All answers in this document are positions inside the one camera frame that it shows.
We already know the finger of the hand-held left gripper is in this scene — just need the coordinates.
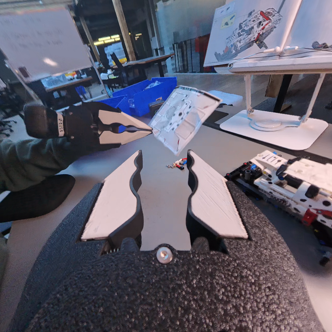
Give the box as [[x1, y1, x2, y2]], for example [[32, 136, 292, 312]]
[[98, 109, 153, 133], [98, 127, 153, 146]]

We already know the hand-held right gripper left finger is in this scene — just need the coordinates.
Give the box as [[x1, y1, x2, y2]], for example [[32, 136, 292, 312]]
[[80, 150, 144, 244]]

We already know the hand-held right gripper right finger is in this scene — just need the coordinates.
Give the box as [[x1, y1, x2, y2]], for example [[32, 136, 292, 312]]
[[187, 150, 249, 238]]

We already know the pile of small lego pieces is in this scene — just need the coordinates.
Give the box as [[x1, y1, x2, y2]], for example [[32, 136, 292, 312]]
[[167, 156, 188, 172]]

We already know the lego sticker sheet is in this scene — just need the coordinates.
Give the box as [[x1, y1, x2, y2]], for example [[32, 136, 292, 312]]
[[150, 86, 222, 152]]

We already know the white lego truck model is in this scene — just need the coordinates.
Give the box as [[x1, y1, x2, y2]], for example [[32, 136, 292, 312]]
[[225, 150, 332, 265]]

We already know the person's left forearm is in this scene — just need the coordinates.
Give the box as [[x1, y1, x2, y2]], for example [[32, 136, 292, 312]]
[[0, 137, 78, 193]]

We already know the open lego instruction booklet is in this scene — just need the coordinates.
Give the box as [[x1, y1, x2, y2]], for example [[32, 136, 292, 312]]
[[204, 0, 332, 68]]

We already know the black power bank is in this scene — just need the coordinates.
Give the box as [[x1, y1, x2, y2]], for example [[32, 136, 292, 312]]
[[148, 97, 165, 118]]

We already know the wooden desk with black legs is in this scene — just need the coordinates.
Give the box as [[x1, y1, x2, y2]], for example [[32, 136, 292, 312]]
[[124, 53, 175, 78]]

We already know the black chair armrest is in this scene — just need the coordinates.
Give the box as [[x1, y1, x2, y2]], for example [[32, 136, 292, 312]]
[[0, 174, 76, 223]]

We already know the whiteboard on stand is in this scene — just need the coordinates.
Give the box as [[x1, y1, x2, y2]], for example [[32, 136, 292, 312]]
[[0, 6, 110, 100]]

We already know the white book stand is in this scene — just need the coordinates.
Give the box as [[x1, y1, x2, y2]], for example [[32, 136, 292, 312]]
[[219, 45, 332, 151]]

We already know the white ribbed plastic container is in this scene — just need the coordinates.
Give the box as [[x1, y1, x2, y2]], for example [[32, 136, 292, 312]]
[[207, 90, 243, 106]]

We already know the frosted glass partition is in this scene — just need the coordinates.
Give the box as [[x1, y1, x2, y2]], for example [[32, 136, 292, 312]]
[[156, 0, 226, 52]]

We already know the person's green sweatshirt torso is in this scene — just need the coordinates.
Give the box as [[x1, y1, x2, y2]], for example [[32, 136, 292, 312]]
[[0, 232, 9, 286]]

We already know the wooden support post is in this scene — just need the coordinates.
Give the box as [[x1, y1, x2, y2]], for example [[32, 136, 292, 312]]
[[112, 0, 137, 62]]

